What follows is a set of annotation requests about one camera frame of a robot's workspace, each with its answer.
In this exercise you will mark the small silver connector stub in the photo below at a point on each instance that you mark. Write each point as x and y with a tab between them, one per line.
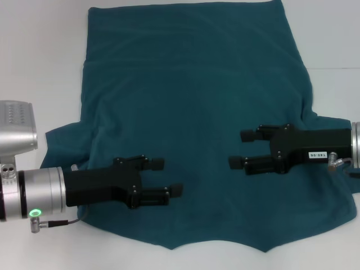
74	167

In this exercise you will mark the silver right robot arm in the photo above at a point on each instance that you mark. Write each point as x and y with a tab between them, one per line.
356	146

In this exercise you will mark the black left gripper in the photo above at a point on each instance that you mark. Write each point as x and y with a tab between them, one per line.
98	185

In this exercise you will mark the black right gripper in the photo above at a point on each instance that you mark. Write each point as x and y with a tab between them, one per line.
309	144

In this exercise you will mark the blue teal shirt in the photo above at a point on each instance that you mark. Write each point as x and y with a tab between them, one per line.
182	84

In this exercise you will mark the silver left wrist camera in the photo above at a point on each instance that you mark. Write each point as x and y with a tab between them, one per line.
17	129

